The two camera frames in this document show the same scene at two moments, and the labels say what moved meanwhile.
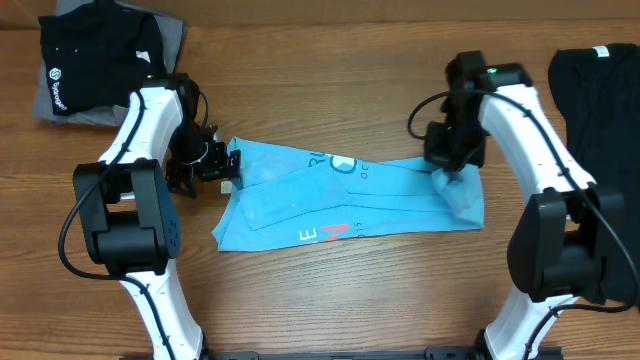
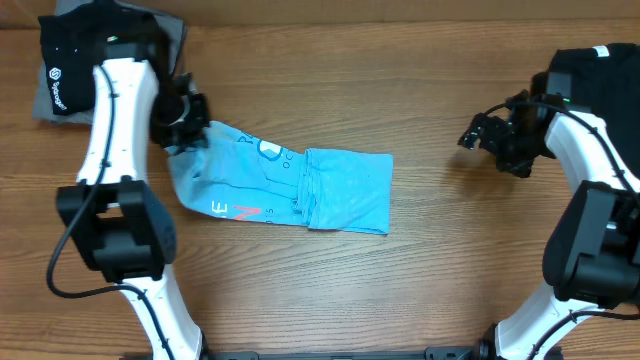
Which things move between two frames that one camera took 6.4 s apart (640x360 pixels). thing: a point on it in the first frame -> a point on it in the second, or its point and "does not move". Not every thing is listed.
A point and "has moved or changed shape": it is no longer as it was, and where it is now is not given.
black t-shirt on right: x=598 y=92 does not move
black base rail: x=430 y=353 does not move
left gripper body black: x=209 y=164 -> x=180 y=119
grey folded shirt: x=173 y=32 does not move
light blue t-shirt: x=289 y=194 has moved or changed shape
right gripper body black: x=451 y=161 -> x=488 y=135
